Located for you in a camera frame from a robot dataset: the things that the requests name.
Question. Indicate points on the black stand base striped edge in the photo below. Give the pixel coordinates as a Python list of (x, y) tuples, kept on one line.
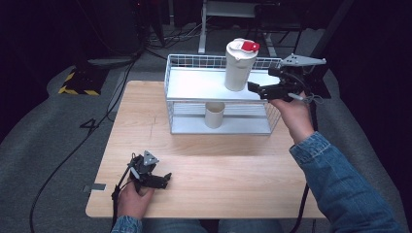
[(82, 81)]

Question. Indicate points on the grey tape strip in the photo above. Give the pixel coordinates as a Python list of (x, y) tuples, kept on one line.
[(95, 187)]

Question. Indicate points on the white desk frame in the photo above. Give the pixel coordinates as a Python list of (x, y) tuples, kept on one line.
[(203, 29)]

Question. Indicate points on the black chair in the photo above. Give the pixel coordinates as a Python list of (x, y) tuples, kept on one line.
[(275, 22)]

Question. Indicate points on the person's right leg in jeans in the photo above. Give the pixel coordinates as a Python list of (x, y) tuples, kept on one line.
[(251, 227)]

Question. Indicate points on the white cup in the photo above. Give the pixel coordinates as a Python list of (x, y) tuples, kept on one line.
[(214, 116)]

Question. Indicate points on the person's left hand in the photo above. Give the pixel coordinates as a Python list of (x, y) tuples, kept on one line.
[(132, 202)]

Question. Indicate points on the person's left leg in jeans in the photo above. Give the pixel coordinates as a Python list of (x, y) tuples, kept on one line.
[(175, 227)]

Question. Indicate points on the person's right hand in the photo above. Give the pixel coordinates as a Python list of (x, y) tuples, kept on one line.
[(294, 116)]

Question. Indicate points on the person's leg in jeans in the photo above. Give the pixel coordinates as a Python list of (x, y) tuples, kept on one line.
[(175, 227), (251, 227)]

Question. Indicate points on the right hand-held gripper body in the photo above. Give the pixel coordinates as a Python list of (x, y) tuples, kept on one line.
[(293, 81)]

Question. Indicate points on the white tumbler with red lid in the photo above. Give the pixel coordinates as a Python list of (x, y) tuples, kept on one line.
[(238, 71)]

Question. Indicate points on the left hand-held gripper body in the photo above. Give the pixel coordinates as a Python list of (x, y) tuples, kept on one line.
[(145, 171)]

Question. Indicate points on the black slanted stand with base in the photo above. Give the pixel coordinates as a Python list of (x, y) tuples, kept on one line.
[(327, 32)]

